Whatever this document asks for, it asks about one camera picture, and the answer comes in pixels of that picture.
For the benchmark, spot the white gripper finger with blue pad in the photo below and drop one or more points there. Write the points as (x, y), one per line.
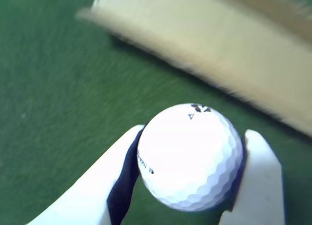
(97, 186)

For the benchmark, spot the brown cardboard box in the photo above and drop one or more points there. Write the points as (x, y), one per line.
(219, 39)

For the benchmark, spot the green artificial turf mat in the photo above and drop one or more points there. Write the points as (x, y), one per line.
(48, 88)

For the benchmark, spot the white gripper finger with dark pad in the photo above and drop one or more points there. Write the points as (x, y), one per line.
(260, 181)

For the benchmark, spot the white golf ball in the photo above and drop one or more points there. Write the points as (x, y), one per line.
(190, 159)

